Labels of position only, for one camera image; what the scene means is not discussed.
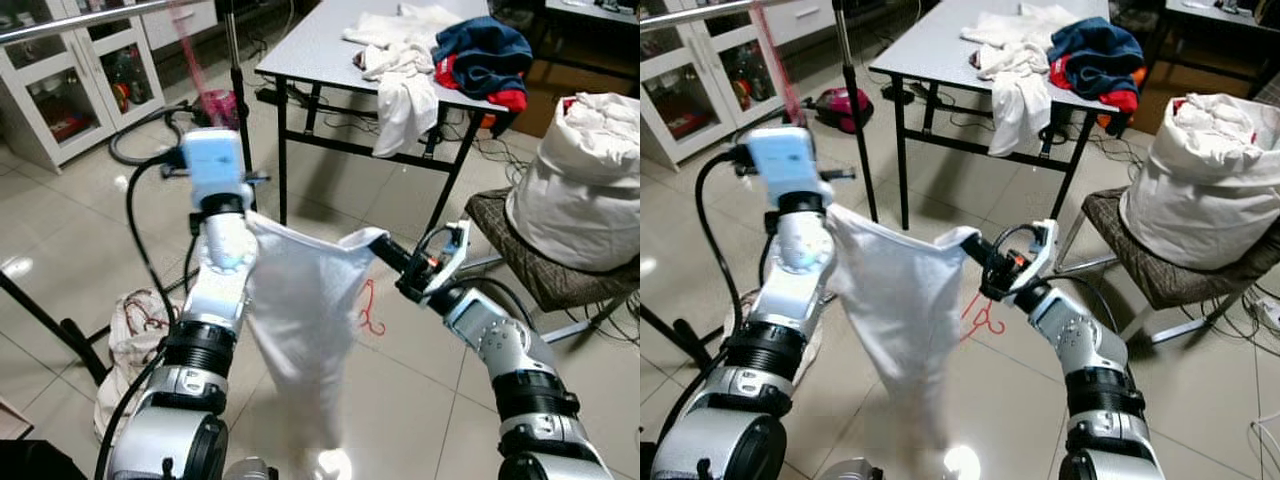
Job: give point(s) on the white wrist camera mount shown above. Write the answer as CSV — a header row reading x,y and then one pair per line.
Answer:
x,y
785,160
1045,240
460,240
215,165

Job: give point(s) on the black bag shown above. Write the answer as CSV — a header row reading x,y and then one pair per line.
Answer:
x,y
40,462

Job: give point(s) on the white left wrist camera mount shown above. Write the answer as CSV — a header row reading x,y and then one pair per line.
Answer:
x,y
785,160
215,165

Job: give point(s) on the grey robot leg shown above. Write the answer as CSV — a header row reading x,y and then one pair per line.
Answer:
x,y
850,470

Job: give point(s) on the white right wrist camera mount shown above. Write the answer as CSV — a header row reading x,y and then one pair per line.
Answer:
x,y
460,240
1045,240

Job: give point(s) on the white drawer unit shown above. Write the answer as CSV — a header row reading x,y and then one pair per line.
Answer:
x,y
800,18
180,22

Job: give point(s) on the small white table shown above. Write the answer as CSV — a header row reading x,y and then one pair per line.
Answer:
x,y
1220,15
600,10

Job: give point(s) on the red garment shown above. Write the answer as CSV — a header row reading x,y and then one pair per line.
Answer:
x,y
510,100
1122,100

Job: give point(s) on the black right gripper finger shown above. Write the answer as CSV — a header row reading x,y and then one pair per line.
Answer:
x,y
986,248
388,262
395,252
979,257

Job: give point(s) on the chrome and black clothes rack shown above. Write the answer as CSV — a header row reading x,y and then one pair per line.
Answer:
x,y
855,100
237,90

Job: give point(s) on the white glass-door cabinet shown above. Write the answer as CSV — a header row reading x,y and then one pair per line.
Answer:
x,y
700,90
60,100

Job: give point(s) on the white shirt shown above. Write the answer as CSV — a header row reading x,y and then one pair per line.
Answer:
x,y
310,320
900,310

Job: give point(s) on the magenta vacuum cleaner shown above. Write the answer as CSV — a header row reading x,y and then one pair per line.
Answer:
x,y
840,108
218,108

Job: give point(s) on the white power strip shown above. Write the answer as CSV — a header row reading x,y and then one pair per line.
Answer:
x,y
1262,312

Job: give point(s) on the white laundry bag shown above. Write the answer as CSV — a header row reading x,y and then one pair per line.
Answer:
x,y
1200,190
580,190

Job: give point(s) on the white table black legs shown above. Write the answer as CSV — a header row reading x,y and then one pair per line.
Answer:
x,y
930,55
310,55

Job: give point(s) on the blue jeans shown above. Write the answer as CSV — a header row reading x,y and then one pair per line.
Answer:
x,y
485,50
1100,50

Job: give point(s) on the brown checked chrome chair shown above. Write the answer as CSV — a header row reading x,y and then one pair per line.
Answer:
x,y
540,275
1160,275

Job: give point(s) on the orange bag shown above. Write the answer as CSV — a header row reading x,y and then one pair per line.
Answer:
x,y
490,120
1105,120

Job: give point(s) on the red clothes pile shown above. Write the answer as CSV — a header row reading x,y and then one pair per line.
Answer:
x,y
570,105
1180,105

